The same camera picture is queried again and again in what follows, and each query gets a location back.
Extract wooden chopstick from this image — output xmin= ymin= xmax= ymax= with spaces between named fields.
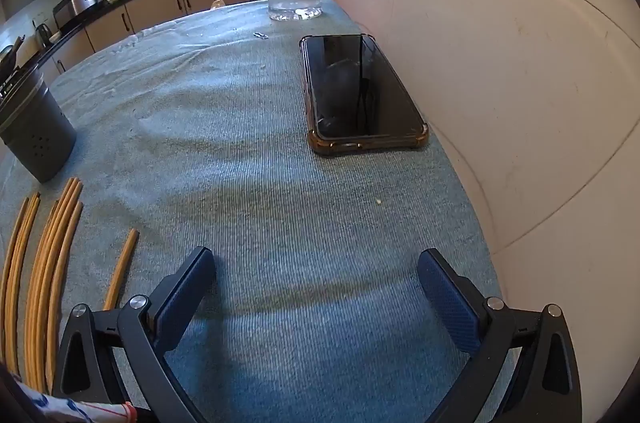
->
xmin=24 ymin=200 xmax=58 ymax=387
xmin=3 ymin=192 xmax=40 ymax=374
xmin=0 ymin=198 xmax=29 ymax=362
xmin=32 ymin=177 xmax=82 ymax=391
xmin=25 ymin=177 xmax=80 ymax=391
xmin=102 ymin=229 xmax=139 ymax=310
xmin=46 ymin=202 xmax=84 ymax=393

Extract silver rice cooker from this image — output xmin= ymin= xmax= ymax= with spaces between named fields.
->
xmin=52 ymin=0 xmax=104 ymax=30

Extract teal table cloth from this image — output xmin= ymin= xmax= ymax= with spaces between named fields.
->
xmin=1 ymin=0 xmax=499 ymax=422

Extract patterned sleeve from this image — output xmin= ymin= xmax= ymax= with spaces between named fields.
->
xmin=10 ymin=374 xmax=138 ymax=423

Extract beige lower kitchen cabinets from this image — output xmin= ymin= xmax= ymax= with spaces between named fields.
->
xmin=26 ymin=0 xmax=249 ymax=73

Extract dark grey utensil holder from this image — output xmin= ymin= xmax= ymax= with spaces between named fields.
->
xmin=1 ymin=65 xmax=76 ymax=183

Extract black smartphone amber case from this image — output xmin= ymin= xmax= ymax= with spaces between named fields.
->
xmin=299 ymin=33 xmax=428 ymax=156

